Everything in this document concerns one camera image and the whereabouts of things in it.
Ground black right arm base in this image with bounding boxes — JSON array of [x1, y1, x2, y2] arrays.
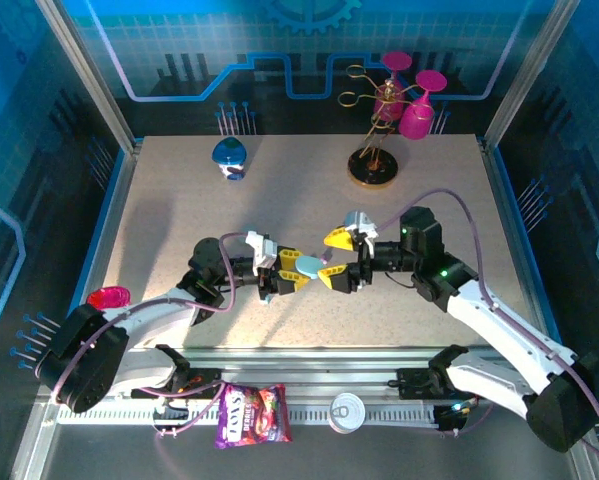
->
[[396, 367, 480, 401]]

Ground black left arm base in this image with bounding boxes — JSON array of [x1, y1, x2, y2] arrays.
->
[[131, 367, 224, 400]]

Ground blue white plastic bottle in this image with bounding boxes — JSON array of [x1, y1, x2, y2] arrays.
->
[[211, 137, 249, 182]]

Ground pink red plastic cup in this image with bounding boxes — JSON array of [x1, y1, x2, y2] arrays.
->
[[86, 286, 132, 310]]

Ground pink wine glass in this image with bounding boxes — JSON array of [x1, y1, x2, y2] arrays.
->
[[372, 51, 414, 123], [397, 69, 449, 141]]

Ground silver tin can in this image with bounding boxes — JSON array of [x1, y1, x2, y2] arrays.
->
[[327, 392, 367, 434]]

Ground purple candy bag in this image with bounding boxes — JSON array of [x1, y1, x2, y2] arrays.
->
[[213, 382, 294, 450]]

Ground black controller board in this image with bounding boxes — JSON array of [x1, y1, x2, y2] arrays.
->
[[434, 399, 480, 434], [151, 402, 191, 439]]

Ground gold wire glass rack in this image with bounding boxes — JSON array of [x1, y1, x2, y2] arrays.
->
[[337, 63, 400, 189]]

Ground aluminium front rail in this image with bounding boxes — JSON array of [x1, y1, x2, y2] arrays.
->
[[43, 344, 580, 406]]

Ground white slotted cable duct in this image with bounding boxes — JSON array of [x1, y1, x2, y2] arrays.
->
[[56, 403, 440, 427]]

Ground aluminium frame post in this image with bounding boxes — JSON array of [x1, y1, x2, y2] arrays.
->
[[36, 0, 143, 154], [481, 0, 580, 151]]

